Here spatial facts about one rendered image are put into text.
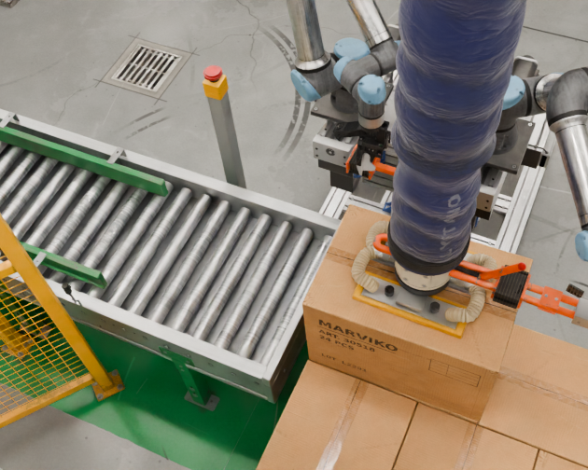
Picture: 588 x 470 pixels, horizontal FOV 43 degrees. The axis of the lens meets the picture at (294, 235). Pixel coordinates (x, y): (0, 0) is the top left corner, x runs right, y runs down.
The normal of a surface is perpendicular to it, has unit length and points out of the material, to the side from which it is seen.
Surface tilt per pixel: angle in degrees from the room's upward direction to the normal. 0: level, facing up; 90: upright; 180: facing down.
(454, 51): 83
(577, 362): 0
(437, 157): 101
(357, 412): 0
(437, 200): 77
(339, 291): 0
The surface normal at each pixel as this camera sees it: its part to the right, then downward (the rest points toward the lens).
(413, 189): -0.58, 0.54
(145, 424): -0.07, -0.56
